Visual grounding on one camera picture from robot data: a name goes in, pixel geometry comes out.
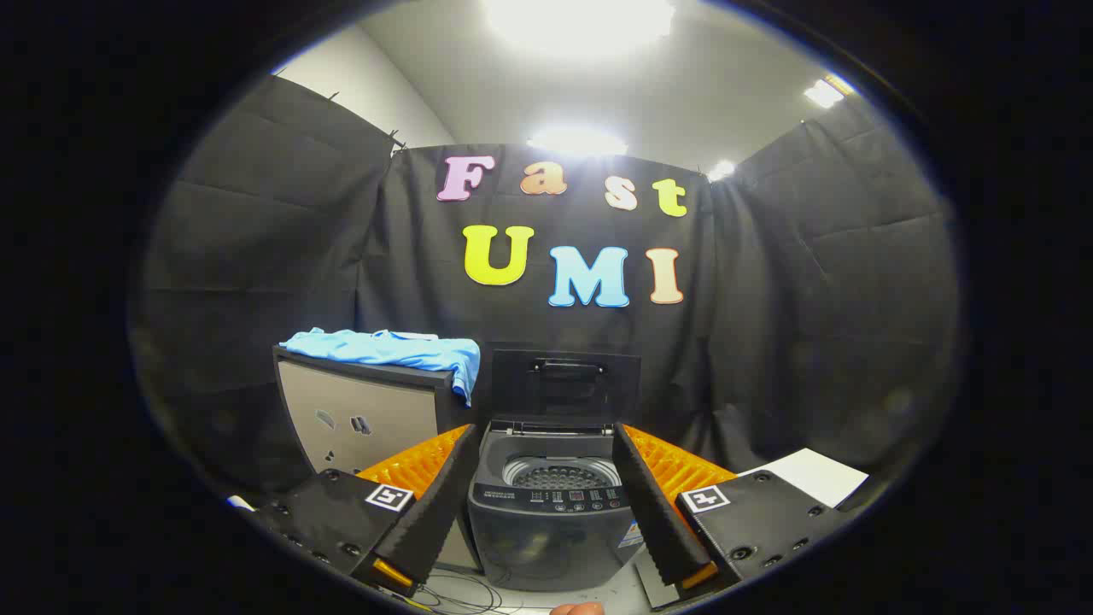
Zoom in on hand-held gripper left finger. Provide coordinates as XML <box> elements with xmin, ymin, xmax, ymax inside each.
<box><xmin>256</xmin><ymin>423</ymin><xmax>483</xmax><ymax>599</ymax></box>

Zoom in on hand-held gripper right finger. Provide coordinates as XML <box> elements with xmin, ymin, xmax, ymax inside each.
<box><xmin>611</xmin><ymin>421</ymin><xmax>859</xmax><ymax>599</ymax></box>

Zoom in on grey washing machine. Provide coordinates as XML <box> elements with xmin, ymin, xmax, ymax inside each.
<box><xmin>465</xmin><ymin>416</ymin><xmax>647</xmax><ymax>592</ymax></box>

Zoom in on light blue polo shirt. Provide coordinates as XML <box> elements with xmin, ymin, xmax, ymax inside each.
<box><xmin>280</xmin><ymin>327</ymin><xmax>482</xmax><ymax>407</ymax></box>

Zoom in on grey cabinet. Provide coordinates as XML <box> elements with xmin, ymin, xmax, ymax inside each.
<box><xmin>273</xmin><ymin>344</ymin><xmax>475</xmax><ymax>479</ymax></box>

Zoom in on white flat board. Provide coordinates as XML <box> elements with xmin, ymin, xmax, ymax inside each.
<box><xmin>736</xmin><ymin>448</ymin><xmax>869</xmax><ymax>509</ymax></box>

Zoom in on black backdrop cloth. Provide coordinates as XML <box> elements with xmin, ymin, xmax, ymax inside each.
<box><xmin>132</xmin><ymin>75</ymin><xmax>961</xmax><ymax>505</ymax></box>

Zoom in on ceiling light panel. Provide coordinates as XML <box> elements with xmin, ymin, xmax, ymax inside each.
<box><xmin>803</xmin><ymin>77</ymin><xmax>855</xmax><ymax>109</ymax></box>

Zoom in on black floor cables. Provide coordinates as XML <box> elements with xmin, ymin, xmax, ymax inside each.
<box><xmin>410</xmin><ymin>571</ymin><xmax>530</xmax><ymax>615</ymax></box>

